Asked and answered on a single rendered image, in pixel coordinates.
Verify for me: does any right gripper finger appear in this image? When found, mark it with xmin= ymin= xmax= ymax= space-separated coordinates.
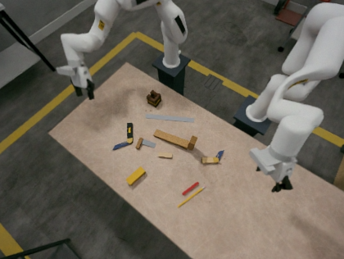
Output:
xmin=86 ymin=78 xmax=94 ymax=99
xmin=73 ymin=85 xmax=83 ymax=96

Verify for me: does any black sliding bevel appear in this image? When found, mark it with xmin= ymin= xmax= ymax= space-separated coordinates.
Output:
xmin=112 ymin=122 xmax=133 ymax=150

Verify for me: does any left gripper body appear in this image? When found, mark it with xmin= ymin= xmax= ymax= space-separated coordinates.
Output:
xmin=269 ymin=162 xmax=295 ymax=183

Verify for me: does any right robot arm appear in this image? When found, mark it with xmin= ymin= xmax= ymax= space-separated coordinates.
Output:
xmin=56 ymin=0 xmax=188 ymax=75

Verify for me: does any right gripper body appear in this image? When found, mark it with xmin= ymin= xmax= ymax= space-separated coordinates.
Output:
xmin=71 ymin=64 xmax=92 ymax=88

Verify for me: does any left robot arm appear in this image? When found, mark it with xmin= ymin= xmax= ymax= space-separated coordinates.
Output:
xmin=246 ymin=3 xmax=344 ymax=176

